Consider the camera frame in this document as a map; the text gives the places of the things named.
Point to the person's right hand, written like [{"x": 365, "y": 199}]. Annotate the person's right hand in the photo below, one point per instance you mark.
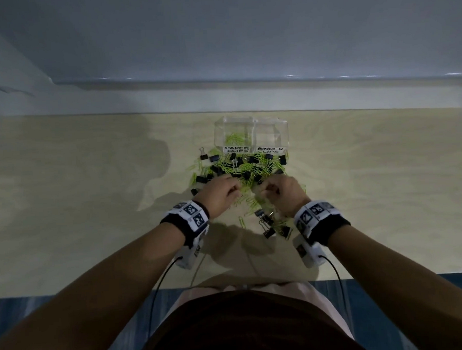
[{"x": 290, "y": 195}]

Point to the person's left hand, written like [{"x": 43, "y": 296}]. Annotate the person's left hand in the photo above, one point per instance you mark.
[{"x": 216, "y": 197}]

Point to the pile of black binder clips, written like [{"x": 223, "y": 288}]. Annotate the pile of black binder clips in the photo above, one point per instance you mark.
[{"x": 214, "y": 158}]

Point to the pile of green paper clips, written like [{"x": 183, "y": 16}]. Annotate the pile of green paper clips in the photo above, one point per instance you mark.
[
  {"x": 246, "y": 166},
  {"x": 233, "y": 138}
]

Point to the transparent box for binder clips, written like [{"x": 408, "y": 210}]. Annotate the transparent box for binder clips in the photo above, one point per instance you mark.
[{"x": 271, "y": 132}]

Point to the clear two-compartment plastic box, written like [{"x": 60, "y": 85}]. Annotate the clear two-compartment plastic box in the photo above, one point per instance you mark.
[{"x": 232, "y": 124}]

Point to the person's left forearm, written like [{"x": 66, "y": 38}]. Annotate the person's left forearm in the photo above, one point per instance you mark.
[{"x": 87, "y": 304}]

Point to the person's right forearm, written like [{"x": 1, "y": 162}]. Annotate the person's right forearm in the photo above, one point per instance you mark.
[{"x": 395, "y": 288}]

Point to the black white marker wristband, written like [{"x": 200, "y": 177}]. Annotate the black white marker wristband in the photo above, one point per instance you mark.
[
  {"x": 318, "y": 220},
  {"x": 191, "y": 221}
]

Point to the dark brown shirt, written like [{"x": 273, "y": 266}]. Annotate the dark brown shirt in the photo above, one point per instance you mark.
[{"x": 246, "y": 326}]

